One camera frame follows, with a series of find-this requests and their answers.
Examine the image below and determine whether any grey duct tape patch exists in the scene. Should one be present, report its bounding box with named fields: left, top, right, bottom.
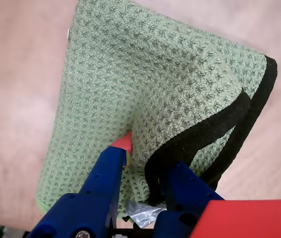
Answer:
left=124, top=200, right=167, bottom=229

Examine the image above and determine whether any red camera mount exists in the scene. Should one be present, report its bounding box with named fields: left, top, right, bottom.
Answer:
left=189, top=198, right=281, bottom=238

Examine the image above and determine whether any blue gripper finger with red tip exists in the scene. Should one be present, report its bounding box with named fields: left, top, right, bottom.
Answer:
left=27, top=131, right=133, bottom=238
left=152, top=162, right=225, bottom=238

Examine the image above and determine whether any green waffle cloth black trim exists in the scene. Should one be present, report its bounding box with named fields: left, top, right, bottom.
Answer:
left=35, top=0, right=278, bottom=223

